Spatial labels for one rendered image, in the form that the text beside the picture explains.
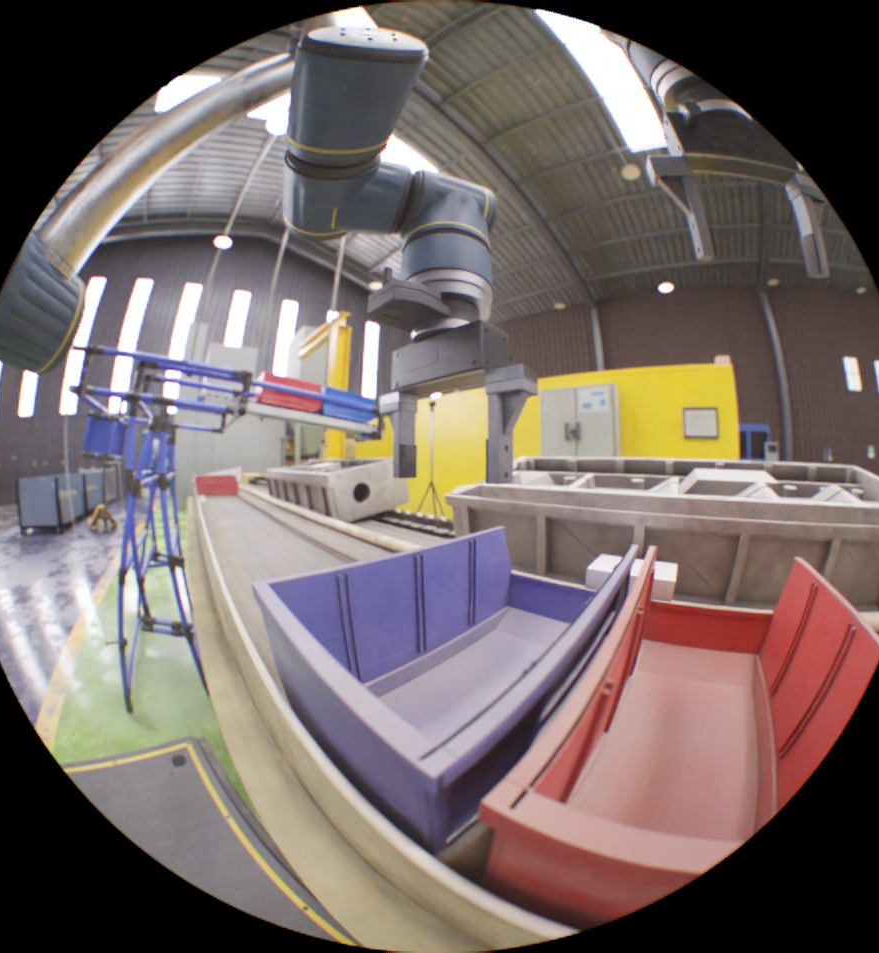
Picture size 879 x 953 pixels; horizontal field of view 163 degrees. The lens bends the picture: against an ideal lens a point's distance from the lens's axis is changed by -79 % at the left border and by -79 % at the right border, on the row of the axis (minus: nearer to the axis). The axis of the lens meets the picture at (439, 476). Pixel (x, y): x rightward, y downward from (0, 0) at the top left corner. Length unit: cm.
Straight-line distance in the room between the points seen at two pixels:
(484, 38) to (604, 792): 930
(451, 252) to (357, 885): 65
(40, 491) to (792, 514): 650
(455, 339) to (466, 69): 902
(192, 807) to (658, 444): 316
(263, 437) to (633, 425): 715
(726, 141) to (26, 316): 84
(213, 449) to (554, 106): 1136
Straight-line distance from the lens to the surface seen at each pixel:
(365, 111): 32
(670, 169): 35
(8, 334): 65
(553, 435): 285
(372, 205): 40
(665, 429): 285
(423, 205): 41
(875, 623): 67
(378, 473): 124
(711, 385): 294
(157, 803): 84
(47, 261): 68
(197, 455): 751
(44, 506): 608
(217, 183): 1192
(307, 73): 32
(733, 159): 38
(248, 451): 759
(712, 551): 53
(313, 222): 42
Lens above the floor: 98
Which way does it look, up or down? 3 degrees down
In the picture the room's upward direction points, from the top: straight up
